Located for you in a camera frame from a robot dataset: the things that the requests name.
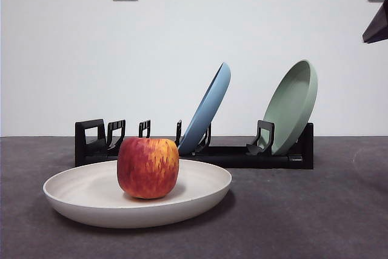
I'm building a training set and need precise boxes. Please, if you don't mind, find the pale yellow plate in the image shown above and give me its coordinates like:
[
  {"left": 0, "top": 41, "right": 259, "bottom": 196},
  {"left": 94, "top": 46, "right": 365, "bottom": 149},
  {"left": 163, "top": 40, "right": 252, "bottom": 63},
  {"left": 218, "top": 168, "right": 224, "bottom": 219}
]
[{"left": 42, "top": 158, "right": 233, "bottom": 229}]

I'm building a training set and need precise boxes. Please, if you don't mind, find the green plate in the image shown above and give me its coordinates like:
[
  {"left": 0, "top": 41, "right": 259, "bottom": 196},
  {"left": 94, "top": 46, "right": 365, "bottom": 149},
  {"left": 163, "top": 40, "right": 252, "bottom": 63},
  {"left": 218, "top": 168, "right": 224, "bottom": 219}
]
[{"left": 263, "top": 59, "right": 319, "bottom": 156}]

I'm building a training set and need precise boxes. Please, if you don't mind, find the black plate rack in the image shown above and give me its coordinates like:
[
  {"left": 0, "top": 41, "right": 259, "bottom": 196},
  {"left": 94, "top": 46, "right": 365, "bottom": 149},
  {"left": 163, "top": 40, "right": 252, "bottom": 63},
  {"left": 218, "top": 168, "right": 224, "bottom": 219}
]
[{"left": 75, "top": 119, "right": 315, "bottom": 170}]

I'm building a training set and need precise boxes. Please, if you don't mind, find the blue plate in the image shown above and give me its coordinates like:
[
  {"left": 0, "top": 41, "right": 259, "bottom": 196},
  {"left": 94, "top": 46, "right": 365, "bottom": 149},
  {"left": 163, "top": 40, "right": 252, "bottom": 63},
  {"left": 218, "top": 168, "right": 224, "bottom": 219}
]
[{"left": 177, "top": 61, "right": 232, "bottom": 153}]

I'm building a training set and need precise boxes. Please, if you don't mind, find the red yellow apple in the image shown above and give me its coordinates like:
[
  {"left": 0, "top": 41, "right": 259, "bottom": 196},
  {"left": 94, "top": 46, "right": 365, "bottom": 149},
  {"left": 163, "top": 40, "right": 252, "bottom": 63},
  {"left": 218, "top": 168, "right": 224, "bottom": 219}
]
[{"left": 116, "top": 136, "right": 180, "bottom": 200}]

